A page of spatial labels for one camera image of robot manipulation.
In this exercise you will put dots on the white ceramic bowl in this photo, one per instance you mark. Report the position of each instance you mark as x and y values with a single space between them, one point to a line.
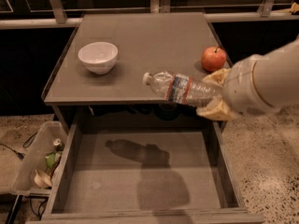
98 57

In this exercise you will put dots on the open grey top drawer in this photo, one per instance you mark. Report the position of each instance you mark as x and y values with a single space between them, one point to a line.
146 176

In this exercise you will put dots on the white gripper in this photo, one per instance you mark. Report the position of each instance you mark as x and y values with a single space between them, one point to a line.
241 86

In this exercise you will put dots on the red apple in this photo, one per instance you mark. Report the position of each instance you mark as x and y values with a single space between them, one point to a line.
213 59

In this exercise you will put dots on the clear plastic bin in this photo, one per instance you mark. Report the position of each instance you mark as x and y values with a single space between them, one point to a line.
24 183

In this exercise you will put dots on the metal soda can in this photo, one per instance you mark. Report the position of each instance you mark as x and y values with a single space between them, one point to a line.
58 144

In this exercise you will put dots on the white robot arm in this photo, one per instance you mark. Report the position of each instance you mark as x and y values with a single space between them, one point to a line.
277 77

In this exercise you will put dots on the clear plastic water bottle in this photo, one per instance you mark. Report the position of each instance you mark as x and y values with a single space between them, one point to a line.
181 89

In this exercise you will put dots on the metal window railing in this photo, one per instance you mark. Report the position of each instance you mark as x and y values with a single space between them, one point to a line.
22 14

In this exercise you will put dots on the grey wooden cabinet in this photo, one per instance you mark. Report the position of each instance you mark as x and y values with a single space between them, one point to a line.
146 43

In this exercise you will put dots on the small white cup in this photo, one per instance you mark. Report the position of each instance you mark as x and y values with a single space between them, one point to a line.
42 179

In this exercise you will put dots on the green crumpled wrapper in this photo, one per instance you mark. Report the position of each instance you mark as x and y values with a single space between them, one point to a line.
52 158

